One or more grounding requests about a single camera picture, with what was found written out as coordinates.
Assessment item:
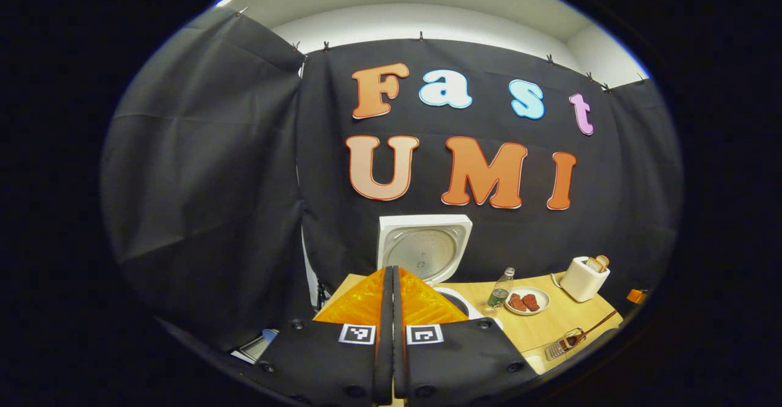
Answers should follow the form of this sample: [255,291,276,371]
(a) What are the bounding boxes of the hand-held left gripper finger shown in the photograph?
[394,265,538,407]
[257,265,395,407]

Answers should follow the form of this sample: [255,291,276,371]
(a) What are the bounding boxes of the brown wooden spoon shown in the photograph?
[565,310,618,347]

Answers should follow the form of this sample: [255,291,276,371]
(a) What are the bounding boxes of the white rice cooker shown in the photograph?
[377,214,505,328]

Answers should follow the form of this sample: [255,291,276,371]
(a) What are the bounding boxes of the white toaster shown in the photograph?
[560,256,610,303]

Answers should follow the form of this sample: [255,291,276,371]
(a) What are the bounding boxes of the white round plate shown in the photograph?
[505,287,550,316]

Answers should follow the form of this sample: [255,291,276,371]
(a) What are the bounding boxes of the glass bottle green label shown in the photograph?
[487,268,515,310]

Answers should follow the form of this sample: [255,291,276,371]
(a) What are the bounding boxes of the clear plastic tray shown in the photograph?
[522,347,554,375]

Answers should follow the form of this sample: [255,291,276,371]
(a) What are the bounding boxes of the white blue device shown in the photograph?
[231,329,279,365]

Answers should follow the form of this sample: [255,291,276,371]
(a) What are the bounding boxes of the black backdrop cloth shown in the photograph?
[101,7,684,359]

